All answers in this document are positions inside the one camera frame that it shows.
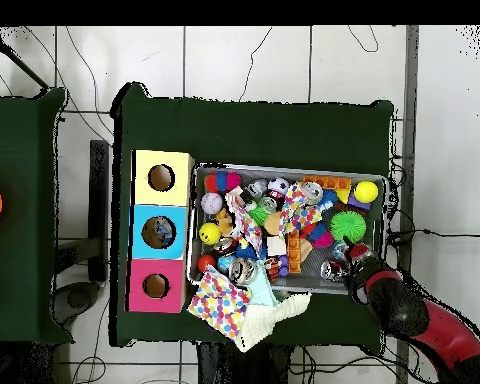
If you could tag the rainbow spiky toy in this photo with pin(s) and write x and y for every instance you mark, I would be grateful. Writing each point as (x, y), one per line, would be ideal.
(224, 182)

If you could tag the white baseball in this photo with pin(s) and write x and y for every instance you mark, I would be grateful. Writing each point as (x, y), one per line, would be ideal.
(212, 202)

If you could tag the black and white soccer ball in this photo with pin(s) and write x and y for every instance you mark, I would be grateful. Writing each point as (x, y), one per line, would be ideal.
(278, 187)

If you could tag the yellow smiley ball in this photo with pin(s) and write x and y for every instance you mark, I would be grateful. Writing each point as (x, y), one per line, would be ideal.
(210, 233)

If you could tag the wooden box with three holes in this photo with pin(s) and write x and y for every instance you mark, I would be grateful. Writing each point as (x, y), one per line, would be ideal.
(144, 240)

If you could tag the black flat panel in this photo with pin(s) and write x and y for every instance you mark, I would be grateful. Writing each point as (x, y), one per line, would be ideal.
(99, 208)

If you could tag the green covered side table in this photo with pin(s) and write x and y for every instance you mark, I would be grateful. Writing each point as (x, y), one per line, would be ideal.
(24, 240)

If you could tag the grey floor stand base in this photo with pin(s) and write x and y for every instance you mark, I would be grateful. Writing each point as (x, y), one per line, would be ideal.
(76, 298)

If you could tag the large green spiky ball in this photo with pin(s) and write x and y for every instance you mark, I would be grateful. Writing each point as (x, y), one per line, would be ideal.
(348, 227)

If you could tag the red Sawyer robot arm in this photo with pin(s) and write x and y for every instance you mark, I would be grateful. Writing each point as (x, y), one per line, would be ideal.
(420, 316)

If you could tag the small polka dot cloth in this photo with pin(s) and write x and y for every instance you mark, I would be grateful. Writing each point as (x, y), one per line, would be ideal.
(292, 210)

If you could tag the shallow clear bin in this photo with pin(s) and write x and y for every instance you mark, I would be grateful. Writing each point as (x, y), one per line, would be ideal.
(382, 224)

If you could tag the cream muslin cloth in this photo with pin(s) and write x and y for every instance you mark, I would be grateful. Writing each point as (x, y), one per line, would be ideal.
(264, 324)

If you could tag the large polka dot cloth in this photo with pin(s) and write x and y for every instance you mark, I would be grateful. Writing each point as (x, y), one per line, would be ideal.
(220, 304)

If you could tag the crushed red black can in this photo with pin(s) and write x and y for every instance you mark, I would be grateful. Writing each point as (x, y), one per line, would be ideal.
(333, 270)

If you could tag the crushed silver can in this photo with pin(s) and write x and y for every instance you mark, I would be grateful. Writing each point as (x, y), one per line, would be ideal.
(312, 193)

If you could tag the mint green cloth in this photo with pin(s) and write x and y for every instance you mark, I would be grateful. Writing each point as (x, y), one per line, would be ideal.
(262, 290)

